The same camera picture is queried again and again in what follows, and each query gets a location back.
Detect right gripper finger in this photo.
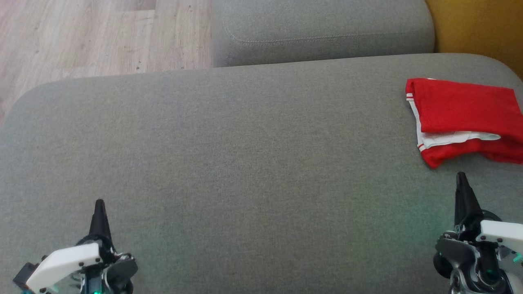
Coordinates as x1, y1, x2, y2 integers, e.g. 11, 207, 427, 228
454, 171, 484, 229

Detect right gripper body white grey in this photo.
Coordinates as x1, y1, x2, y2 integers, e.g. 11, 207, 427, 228
433, 211, 523, 294

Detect red shorts with white stripe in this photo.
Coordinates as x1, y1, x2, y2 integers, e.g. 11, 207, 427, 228
417, 131, 523, 169

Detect large grey sofa seat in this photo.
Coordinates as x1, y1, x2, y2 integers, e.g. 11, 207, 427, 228
0, 53, 523, 294

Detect small grey sofa cushion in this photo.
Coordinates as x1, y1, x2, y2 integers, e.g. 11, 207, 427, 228
210, 0, 435, 68

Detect yellow fabric cushion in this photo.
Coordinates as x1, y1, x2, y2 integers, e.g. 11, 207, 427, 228
425, 0, 523, 80

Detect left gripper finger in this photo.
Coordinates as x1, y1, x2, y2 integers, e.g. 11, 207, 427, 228
88, 199, 113, 244

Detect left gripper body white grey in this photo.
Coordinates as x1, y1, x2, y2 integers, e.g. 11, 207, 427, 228
26, 236, 138, 294

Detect red jersey with white stripes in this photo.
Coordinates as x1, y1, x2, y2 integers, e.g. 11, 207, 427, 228
405, 78, 523, 144

